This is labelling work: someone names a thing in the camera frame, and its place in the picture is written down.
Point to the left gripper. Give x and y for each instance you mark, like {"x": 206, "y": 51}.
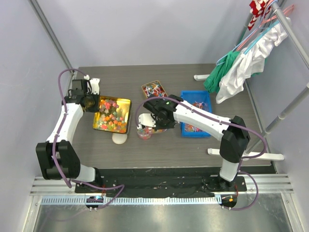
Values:
{"x": 96, "y": 108}

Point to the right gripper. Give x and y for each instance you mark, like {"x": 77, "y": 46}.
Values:
{"x": 155, "y": 117}

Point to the gold tin of star candies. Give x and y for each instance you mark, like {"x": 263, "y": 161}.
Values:
{"x": 113, "y": 115}

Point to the silver metal scoop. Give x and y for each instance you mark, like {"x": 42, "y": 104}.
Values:
{"x": 155, "y": 130}

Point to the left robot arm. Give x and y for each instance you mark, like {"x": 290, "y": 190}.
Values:
{"x": 57, "y": 157}

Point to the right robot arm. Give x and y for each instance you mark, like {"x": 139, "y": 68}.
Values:
{"x": 230, "y": 132}

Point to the gold tin of lollipops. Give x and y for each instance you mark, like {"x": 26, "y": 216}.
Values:
{"x": 153, "y": 89}

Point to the clear plastic jar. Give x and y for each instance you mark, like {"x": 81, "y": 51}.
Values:
{"x": 144, "y": 132}

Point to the beige jar lid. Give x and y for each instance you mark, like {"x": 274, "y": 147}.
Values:
{"x": 118, "y": 138}

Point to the green garment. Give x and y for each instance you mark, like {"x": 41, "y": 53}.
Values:
{"x": 211, "y": 84}

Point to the white clothes rack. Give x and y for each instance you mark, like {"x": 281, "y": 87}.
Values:
{"x": 284, "y": 77}

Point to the red white garment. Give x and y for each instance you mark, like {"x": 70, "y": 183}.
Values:
{"x": 259, "y": 10}

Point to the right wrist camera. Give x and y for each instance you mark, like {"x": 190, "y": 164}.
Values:
{"x": 146, "y": 120}

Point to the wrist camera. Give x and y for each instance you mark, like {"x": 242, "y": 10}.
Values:
{"x": 146, "y": 120}
{"x": 92, "y": 84}

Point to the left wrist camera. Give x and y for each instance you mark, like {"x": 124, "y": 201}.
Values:
{"x": 92, "y": 84}

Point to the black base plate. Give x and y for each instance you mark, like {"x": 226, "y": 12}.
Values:
{"x": 169, "y": 182}

